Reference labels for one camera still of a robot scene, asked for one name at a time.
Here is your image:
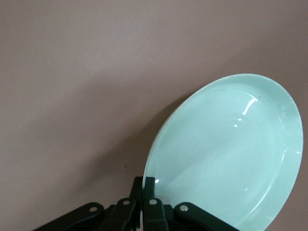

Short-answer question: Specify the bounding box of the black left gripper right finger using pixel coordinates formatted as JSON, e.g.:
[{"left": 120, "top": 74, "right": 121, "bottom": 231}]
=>
[{"left": 143, "top": 177, "right": 239, "bottom": 231}]

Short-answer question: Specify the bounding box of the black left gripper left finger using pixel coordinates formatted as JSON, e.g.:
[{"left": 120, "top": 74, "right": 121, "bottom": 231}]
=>
[{"left": 36, "top": 177, "right": 145, "bottom": 231}]

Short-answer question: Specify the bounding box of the light green round plate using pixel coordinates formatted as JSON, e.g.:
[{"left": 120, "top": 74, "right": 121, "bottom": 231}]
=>
[{"left": 144, "top": 73, "right": 303, "bottom": 231}]

